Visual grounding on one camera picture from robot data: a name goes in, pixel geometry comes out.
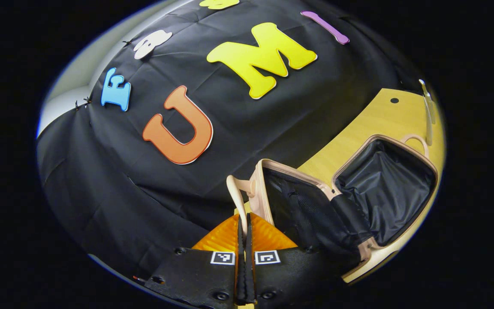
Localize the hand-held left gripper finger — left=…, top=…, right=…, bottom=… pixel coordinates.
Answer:
left=143, top=213, right=247, bottom=308
left=246, top=213, right=347, bottom=308

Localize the beige suitcase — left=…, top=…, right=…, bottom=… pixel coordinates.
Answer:
left=226, top=134, right=440, bottom=285

